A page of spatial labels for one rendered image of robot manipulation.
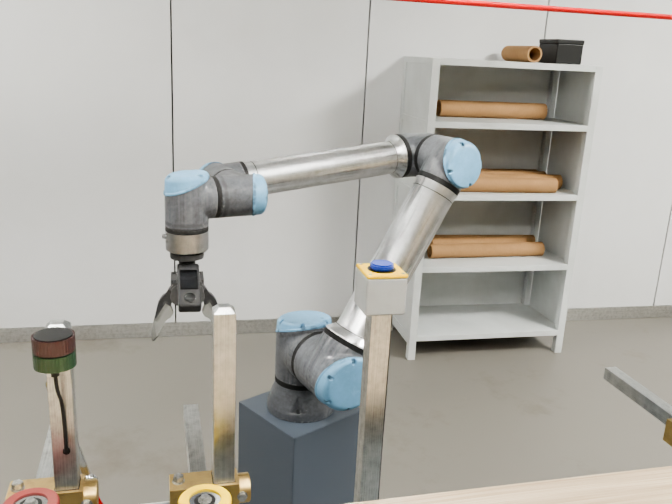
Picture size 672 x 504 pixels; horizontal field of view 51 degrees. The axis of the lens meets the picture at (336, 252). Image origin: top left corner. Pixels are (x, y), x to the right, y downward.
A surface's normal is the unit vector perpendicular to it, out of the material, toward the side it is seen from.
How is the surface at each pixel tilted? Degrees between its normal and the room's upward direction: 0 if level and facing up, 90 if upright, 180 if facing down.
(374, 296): 90
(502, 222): 90
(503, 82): 90
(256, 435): 90
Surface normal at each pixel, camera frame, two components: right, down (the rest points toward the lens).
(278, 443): -0.74, 0.15
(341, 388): 0.44, 0.34
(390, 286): 0.25, 0.28
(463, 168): 0.54, 0.14
